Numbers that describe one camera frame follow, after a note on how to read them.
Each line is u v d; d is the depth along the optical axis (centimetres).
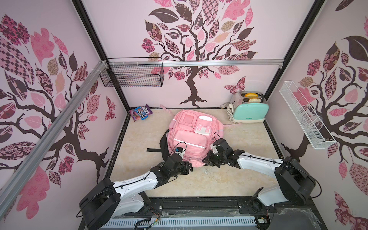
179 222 70
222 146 68
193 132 96
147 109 118
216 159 74
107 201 41
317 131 66
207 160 76
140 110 115
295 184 43
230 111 107
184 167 67
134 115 114
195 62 93
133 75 122
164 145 95
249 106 100
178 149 76
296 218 71
